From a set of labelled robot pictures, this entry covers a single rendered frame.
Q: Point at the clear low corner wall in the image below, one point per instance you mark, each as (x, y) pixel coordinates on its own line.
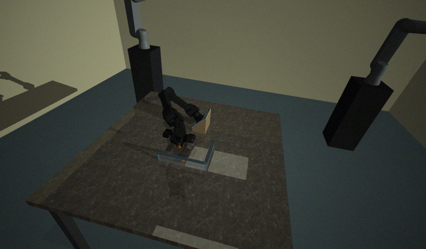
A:
(184, 162)

